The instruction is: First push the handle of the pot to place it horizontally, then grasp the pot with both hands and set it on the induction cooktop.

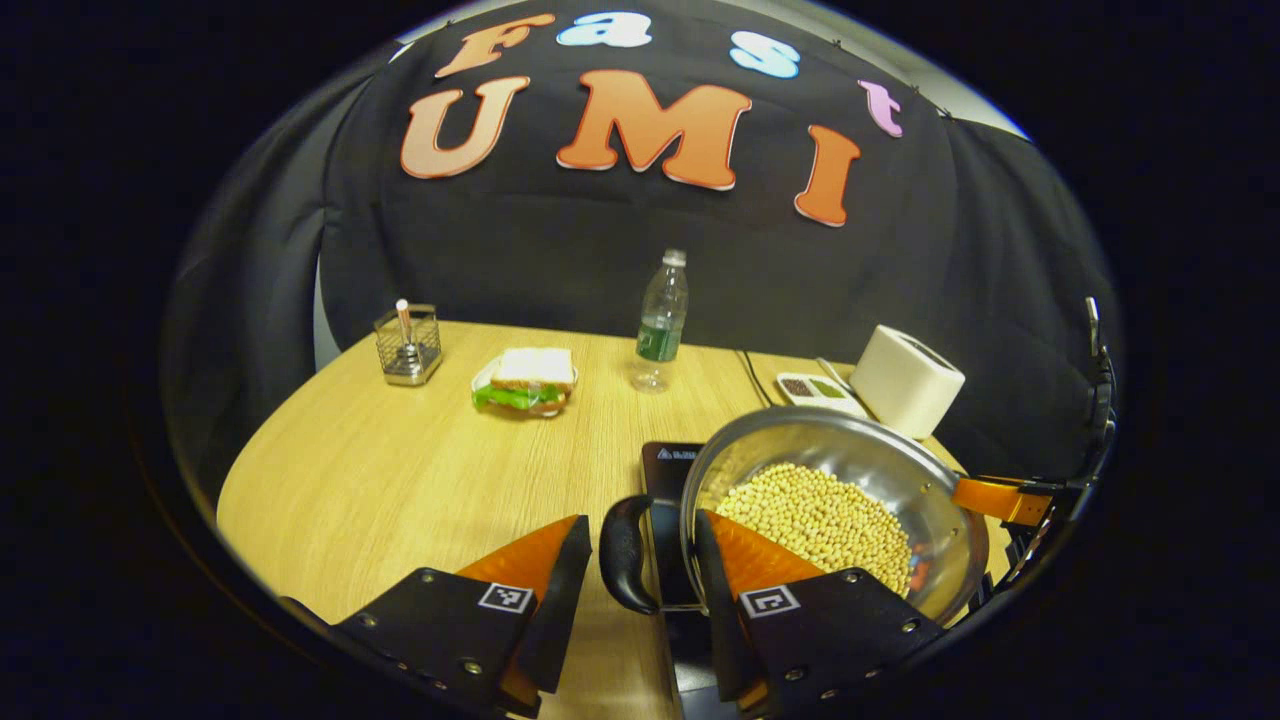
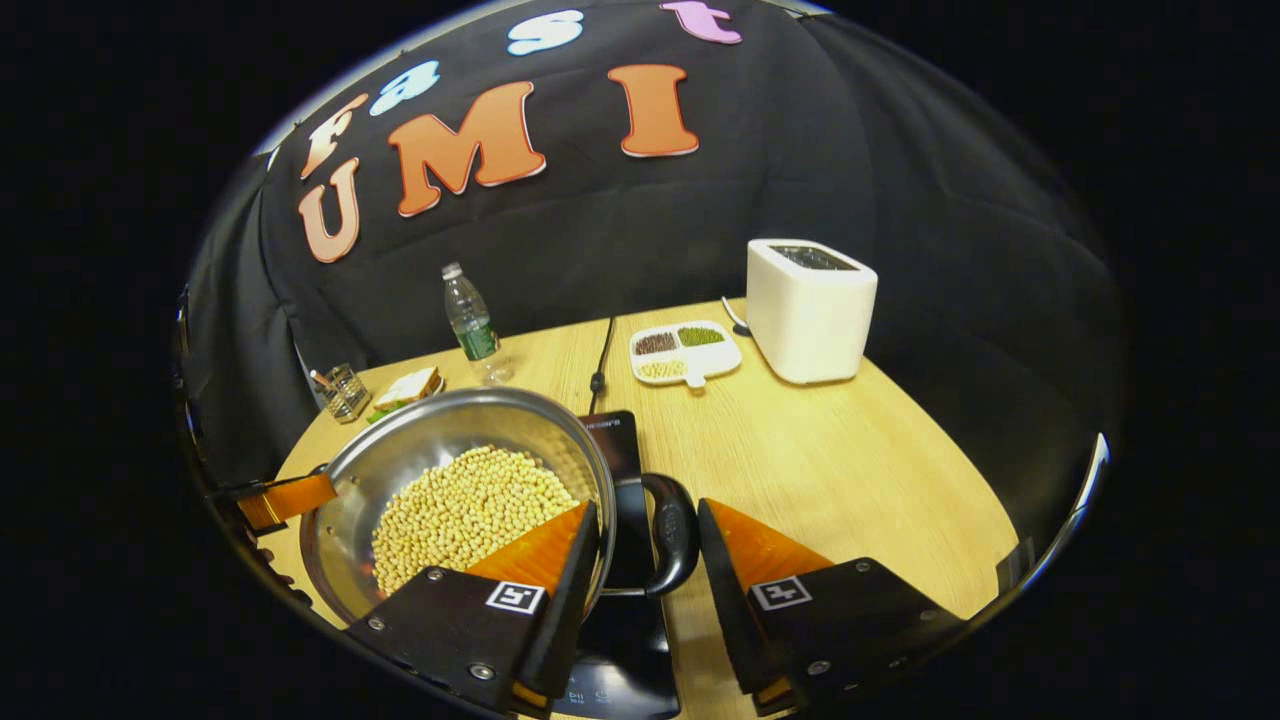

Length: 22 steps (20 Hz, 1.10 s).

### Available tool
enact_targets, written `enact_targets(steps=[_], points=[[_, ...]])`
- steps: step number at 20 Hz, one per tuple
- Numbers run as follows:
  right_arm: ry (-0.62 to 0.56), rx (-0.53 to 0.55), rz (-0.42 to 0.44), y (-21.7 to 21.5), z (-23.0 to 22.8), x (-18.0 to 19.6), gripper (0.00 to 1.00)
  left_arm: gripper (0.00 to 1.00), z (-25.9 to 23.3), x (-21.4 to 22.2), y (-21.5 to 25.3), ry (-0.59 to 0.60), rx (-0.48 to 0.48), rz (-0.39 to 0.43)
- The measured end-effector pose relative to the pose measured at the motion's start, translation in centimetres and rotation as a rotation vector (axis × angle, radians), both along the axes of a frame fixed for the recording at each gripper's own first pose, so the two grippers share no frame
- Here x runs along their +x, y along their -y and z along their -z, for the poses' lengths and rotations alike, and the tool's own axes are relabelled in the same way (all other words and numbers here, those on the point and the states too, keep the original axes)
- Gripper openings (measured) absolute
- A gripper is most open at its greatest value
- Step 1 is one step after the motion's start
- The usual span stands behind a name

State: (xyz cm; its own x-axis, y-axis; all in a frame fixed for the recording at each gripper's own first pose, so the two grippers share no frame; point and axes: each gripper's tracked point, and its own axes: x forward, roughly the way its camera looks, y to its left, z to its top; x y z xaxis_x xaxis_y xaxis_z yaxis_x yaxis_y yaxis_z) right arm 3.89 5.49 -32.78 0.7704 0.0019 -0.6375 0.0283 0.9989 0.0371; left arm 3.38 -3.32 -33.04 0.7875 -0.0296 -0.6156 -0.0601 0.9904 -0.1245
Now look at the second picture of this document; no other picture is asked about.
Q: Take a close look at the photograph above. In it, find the steel pot with black handles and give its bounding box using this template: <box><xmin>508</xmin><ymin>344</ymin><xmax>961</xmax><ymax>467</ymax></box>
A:
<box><xmin>298</xmin><ymin>387</ymin><xmax>701</xmax><ymax>626</ymax></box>

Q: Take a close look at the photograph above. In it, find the pile of soybeans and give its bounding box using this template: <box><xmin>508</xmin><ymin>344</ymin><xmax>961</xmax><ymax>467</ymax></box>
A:
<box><xmin>370</xmin><ymin>445</ymin><xmax>581</xmax><ymax>596</ymax></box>

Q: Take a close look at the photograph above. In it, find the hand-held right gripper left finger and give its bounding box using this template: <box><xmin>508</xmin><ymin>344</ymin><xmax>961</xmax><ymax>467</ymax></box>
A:
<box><xmin>345</xmin><ymin>500</ymin><xmax>601</xmax><ymax>717</ymax></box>

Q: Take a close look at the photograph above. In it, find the small white plate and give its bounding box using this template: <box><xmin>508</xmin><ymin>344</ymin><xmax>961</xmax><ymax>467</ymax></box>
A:
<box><xmin>365</xmin><ymin>375</ymin><xmax>447</xmax><ymax>422</ymax></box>

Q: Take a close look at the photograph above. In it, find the clear plastic water bottle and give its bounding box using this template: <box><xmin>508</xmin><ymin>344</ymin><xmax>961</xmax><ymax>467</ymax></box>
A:
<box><xmin>441</xmin><ymin>262</ymin><xmax>514</xmax><ymax>386</ymax></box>

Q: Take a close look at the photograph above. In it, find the white divided dish of beans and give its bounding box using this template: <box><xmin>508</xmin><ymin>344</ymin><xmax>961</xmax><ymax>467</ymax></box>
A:
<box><xmin>629</xmin><ymin>320</ymin><xmax>743</xmax><ymax>389</ymax></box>

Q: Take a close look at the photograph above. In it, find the black induction cooktop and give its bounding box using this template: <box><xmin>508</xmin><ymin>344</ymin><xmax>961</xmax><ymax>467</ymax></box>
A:
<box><xmin>555</xmin><ymin>410</ymin><xmax>683</xmax><ymax>720</ymax></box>

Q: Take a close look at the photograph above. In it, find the white toaster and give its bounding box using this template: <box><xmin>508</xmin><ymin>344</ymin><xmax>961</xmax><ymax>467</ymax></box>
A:
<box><xmin>745</xmin><ymin>238</ymin><xmax>879</xmax><ymax>386</ymax></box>

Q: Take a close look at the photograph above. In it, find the wire utensil holder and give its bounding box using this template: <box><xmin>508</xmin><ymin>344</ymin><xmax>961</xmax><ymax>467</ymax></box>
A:
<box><xmin>318</xmin><ymin>363</ymin><xmax>373</xmax><ymax>424</ymax></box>

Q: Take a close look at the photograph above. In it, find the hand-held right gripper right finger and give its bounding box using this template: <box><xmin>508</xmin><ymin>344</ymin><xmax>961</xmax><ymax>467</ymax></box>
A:
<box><xmin>697</xmin><ymin>497</ymin><xmax>967</xmax><ymax>716</ymax></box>

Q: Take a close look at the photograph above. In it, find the black cooktop power cable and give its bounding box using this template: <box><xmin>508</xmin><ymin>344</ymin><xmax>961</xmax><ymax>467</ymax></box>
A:
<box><xmin>588</xmin><ymin>317</ymin><xmax>616</xmax><ymax>416</ymax></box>

